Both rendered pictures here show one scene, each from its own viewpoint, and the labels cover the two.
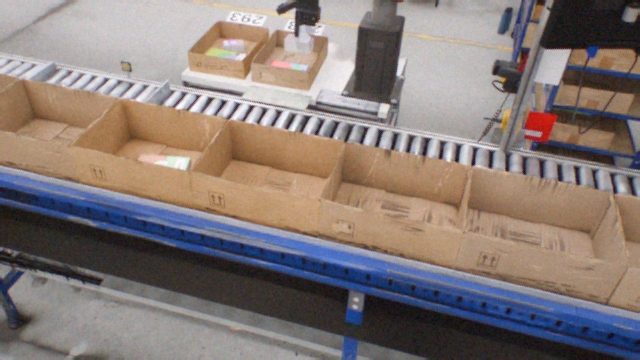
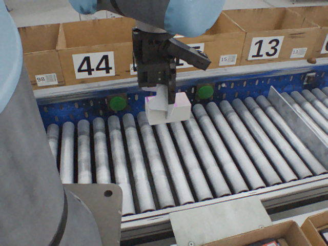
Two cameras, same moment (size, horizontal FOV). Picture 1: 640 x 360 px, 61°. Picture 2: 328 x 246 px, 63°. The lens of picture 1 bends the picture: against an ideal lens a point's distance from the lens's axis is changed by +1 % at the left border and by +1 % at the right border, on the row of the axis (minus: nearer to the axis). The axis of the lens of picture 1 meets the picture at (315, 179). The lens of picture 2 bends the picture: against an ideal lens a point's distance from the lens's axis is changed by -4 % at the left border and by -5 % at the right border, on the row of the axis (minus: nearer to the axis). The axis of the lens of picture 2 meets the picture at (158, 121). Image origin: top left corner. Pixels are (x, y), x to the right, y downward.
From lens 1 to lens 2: 2.47 m
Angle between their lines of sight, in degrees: 96
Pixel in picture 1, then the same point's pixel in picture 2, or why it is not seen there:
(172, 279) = not seen: hidden behind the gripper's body
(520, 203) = not seen: outside the picture
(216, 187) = (127, 23)
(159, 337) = not seen: hidden behind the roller
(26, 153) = (246, 21)
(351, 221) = (43, 35)
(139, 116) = (231, 46)
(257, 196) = (101, 26)
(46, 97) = (301, 40)
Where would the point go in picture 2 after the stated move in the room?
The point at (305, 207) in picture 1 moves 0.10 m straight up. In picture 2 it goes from (71, 29) to (67, 8)
